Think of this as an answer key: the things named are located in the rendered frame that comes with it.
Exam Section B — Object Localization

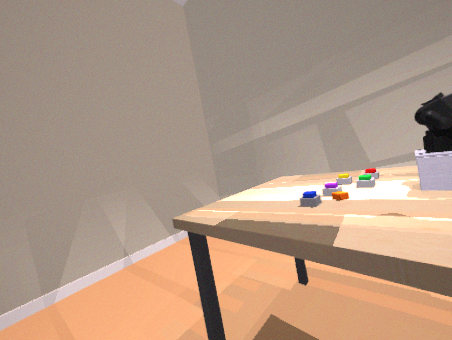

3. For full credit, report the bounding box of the orange block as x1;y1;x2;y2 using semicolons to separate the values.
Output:
332;191;349;200

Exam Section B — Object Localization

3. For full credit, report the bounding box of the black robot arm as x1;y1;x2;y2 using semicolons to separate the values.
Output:
415;92;452;154

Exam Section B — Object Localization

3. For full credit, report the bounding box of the blue button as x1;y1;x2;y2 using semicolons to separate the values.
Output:
299;191;322;207

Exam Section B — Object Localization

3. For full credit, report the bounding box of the red button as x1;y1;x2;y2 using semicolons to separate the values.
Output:
363;168;379;179

